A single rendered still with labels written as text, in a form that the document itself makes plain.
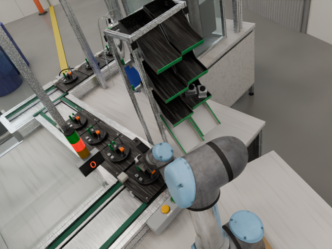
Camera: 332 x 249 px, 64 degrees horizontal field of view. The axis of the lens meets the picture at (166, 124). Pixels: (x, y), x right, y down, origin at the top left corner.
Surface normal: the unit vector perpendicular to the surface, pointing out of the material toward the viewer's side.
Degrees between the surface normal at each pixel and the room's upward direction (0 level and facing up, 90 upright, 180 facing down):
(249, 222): 9
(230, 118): 0
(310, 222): 0
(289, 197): 0
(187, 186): 44
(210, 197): 86
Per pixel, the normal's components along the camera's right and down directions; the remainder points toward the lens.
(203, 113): 0.25, -0.16
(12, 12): 0.37, 0.58
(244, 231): -0.07, -0.75
